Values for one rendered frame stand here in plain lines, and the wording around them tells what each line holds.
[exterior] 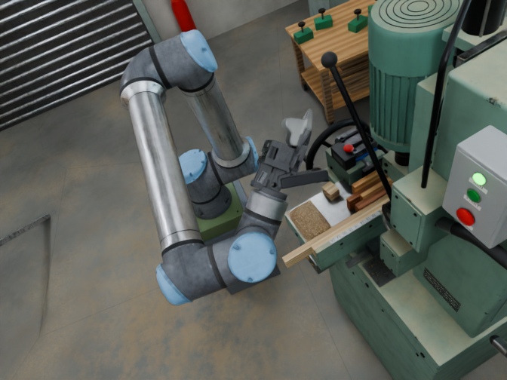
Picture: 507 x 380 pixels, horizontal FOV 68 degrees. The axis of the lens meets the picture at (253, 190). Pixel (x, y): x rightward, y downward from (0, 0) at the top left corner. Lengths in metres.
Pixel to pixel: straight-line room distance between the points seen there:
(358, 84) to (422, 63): 1.95
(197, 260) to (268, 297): 1.38
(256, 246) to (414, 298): 0.62
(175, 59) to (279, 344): 1.46
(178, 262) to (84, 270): 2.01
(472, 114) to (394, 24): 0.23
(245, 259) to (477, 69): 0.48
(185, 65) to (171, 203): 0.39
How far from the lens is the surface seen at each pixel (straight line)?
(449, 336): 1.18
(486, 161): 0.58
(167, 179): 0.84
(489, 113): 0.62
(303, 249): 1.11
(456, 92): 0.65
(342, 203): 1.23
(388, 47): 0.78
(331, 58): 0.84
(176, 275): 0.75
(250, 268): 0.71
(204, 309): 2.19
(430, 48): 0.77
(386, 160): 1.11
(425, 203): 0.75
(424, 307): 1.19
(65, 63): 4.06
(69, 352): 2.54
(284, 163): 0.83
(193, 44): 1.03
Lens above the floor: 1.92
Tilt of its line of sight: 50 degrees down
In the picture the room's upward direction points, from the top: 23 degrees counter-clockwise
